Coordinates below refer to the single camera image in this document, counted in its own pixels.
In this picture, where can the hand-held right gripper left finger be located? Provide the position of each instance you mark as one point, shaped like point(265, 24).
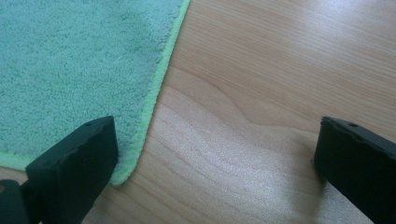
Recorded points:
point(74, 168)

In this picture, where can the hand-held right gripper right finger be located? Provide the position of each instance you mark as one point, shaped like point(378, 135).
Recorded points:
point(358, 168)

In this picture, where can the green microfibre cloth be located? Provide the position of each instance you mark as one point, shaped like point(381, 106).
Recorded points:
point(77, 68)

